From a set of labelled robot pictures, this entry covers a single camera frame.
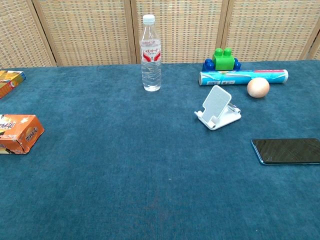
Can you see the black smartphone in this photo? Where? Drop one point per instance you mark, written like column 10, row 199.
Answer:
column 287, row 151

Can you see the white phone stand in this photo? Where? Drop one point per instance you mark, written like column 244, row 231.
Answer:
column 216, row 102

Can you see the clear plastic water bottle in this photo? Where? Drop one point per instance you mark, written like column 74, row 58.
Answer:
column 151, row 75

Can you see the blue table cloth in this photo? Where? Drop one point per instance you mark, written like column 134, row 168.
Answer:
column 125, row 162

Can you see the blue toy building block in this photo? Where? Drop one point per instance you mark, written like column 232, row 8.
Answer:
column 208, row 66

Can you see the plastic wrap roll box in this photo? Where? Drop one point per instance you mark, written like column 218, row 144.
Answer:
column 232, row 77

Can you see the green toy building block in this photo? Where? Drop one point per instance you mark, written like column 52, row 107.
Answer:
column 223, row 62

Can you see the brown egg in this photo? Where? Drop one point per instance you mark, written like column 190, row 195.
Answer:
column 258, row 87

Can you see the woven bamboo folding screen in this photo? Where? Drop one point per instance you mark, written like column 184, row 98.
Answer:
column 87, row 32

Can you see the orange biscuit box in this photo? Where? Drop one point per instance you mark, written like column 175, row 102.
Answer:
column 17, row 132

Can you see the yellow snack box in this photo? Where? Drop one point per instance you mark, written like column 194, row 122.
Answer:
column 10, row 81

